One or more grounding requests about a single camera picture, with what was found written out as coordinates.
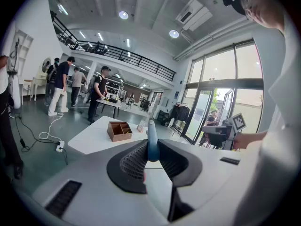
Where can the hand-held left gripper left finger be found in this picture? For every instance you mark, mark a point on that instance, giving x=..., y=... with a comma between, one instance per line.
x=115, y=171

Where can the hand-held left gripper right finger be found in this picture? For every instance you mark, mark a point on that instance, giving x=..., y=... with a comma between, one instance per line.
x=185, y=166

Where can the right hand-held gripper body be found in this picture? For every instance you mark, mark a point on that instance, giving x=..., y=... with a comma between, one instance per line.
x=231, y=131

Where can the brown wooden organizer box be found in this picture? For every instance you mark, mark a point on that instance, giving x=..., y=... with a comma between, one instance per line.
x=117, y=135

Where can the person's right forearm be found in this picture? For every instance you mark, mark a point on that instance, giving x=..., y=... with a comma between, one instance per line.
x=251, y=138

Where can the white storage shelving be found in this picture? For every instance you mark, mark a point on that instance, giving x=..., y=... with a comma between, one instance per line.
x=115, y=88

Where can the glass entrance door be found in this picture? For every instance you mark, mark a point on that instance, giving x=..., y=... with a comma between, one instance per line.
x=200, y=112

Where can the person's white shirt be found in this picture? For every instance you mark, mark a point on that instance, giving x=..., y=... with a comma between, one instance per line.
x=282, y=126

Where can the wooden card holder with card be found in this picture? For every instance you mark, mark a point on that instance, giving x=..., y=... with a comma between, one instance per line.
x=141, y=125

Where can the clothes rack with dark clothes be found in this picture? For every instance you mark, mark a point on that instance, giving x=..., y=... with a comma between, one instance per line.
x=179, y=113

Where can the white power strip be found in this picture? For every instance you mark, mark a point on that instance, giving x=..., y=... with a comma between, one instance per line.
x=60, y=146

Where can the white table with black legs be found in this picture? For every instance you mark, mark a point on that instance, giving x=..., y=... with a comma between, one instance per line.
x=110, y=102

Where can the black office chair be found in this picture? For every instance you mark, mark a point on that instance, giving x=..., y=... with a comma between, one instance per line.
x=145, y=105

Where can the round ceiling light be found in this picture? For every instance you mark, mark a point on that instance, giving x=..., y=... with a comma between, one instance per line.
x=123, y=15
x=174, y=34

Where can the black balcony railing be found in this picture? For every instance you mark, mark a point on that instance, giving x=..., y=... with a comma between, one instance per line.
x=131, y=55

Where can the white dressing table with mirror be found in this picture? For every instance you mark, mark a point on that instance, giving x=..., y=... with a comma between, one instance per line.
x=41, y=76

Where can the white ceiling air conditioner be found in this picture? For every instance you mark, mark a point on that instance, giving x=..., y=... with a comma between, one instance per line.
x=195, y=14

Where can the person's head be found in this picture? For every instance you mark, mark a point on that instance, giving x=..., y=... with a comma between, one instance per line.
x=263, y=8

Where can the white standing device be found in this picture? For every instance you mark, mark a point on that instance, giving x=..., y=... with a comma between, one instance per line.
x=15, y=91

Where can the blue wall sign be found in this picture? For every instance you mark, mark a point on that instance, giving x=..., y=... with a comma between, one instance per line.
x=176, y=95

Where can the white wall shelf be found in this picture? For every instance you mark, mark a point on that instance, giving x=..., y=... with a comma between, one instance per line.
x=23, y=48

